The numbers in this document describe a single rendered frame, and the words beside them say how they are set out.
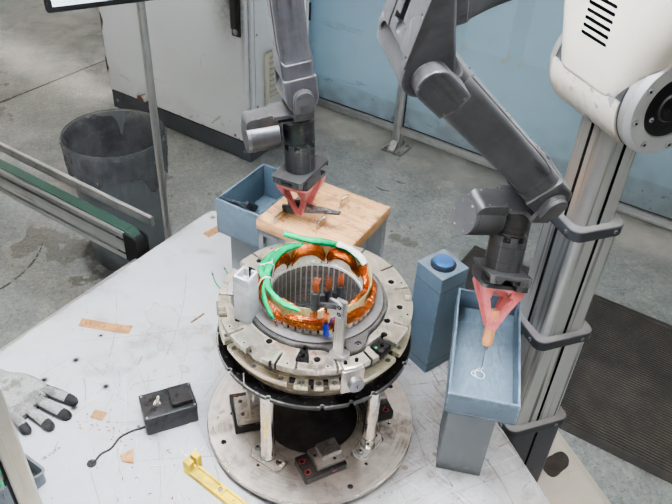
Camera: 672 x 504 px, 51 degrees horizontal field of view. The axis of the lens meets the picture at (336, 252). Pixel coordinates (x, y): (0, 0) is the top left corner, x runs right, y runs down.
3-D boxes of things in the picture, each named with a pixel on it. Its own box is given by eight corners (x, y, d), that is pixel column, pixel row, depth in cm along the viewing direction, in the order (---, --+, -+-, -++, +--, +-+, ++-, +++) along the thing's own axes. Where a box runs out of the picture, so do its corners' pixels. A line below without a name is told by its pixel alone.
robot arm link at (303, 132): (318, 114, 122) (308, 101, 126) (279, 121, 120) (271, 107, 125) (319, 149, 126) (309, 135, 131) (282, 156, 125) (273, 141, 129)
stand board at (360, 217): (256, 228, 140) (255, 218, 138) (307, 185, 153) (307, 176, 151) (343, 264, 132) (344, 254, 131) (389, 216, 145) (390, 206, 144)
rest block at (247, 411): (256, 398, 134) (256, 380, 131) (261, 421, 130) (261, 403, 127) (233, 402, 133) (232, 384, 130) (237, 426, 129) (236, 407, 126)
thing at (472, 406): (485, 514, 122) (520, 407, 104) (423, 501, 123) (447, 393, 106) (490, 404, 141) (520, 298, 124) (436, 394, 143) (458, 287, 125)
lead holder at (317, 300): (309, 310, 100) (309, 292, 98) (322, 293, 103) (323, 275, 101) (332, 319, 99) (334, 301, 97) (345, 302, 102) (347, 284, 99)
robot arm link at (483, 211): (574, 202, 99) (546, 157, 104) (513, 199, 94) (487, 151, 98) (523, 252, 108) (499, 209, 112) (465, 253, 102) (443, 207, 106)
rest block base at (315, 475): (294, 462, 126) (294, 457, 125) (334, 446, 129) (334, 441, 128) (306, 485, 122) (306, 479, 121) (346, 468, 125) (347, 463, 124)
